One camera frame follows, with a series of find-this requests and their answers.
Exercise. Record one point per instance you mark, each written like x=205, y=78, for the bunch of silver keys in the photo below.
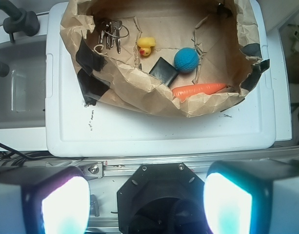
x=112, y=30

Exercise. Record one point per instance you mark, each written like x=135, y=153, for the yellow rubber duck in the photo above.
x=145, y=45

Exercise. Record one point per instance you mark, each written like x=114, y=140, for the black clamp knob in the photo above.
x=18, y=20

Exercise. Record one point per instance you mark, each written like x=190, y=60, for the aluminium frame rail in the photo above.
x=198, y=163

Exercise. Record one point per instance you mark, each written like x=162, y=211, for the blue rubber ball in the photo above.
x=186, y=60

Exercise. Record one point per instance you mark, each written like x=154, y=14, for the white plastic bin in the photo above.
x=75, y=129

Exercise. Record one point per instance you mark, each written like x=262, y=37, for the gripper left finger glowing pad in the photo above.
x=43, y=200

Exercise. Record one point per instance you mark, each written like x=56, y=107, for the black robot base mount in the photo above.
x=162, y=199

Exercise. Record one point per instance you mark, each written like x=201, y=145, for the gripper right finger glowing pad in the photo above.
x=252, y=197

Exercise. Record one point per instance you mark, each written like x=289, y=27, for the crumpled brown paper liner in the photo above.
x=223, y=32

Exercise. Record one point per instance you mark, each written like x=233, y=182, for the orange toy carrot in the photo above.
x=187, y=91

